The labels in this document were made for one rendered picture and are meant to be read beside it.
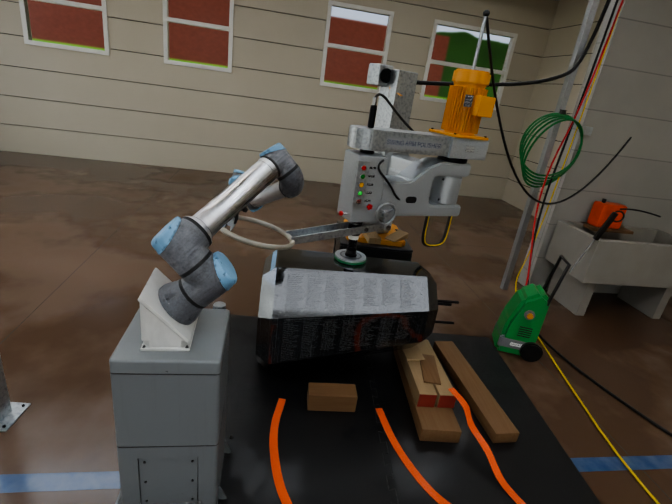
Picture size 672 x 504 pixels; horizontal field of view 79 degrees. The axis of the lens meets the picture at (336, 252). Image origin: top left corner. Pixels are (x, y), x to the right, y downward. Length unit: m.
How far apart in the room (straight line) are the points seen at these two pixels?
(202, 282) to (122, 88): 7.49
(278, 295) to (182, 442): 0.98
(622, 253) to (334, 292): 3.16
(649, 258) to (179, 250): 4.48
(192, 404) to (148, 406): 0.16
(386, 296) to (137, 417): 1.52
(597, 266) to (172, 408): 4.02
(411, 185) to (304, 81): 6.06
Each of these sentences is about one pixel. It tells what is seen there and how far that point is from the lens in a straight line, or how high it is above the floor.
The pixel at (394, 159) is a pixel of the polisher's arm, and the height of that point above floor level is 1.43.
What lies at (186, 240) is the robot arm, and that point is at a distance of 1.62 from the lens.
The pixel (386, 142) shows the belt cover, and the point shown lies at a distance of 2.53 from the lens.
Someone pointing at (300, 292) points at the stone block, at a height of 0.69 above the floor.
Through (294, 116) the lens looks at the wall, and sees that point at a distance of 8.55.
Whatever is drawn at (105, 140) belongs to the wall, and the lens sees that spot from 9.16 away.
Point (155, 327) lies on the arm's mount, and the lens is 1.70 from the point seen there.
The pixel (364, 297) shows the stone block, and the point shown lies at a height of 0.69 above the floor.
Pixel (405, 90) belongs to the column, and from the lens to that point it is 3.31.
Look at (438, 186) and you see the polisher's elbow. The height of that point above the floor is 1.34.
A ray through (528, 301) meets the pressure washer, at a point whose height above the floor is 0.51.
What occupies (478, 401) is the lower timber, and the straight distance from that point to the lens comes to 3.01.
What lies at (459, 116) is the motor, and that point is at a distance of 2.85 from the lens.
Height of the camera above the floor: 1.86
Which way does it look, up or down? 22 degrees down
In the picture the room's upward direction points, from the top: 8 degrees clockwise
